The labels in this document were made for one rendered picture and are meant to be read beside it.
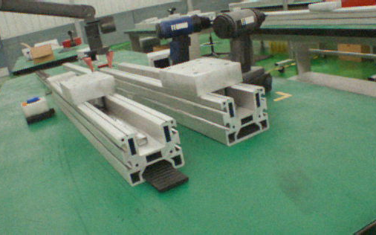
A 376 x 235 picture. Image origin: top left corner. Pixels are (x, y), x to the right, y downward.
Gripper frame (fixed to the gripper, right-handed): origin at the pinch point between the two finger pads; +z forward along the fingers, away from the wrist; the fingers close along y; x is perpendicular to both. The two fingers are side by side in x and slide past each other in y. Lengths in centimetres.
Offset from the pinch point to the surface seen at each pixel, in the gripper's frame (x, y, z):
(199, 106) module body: -89, -5, -1
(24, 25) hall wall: 1080, 54, -60
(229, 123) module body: -97, -4, 2
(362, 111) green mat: -107, 21, 6
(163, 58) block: -26.5, 17.3, -1.6
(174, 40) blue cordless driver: -48, 13, -9
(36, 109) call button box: -33.3, -32.1, 1.7
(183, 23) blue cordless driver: -51, 15, -14
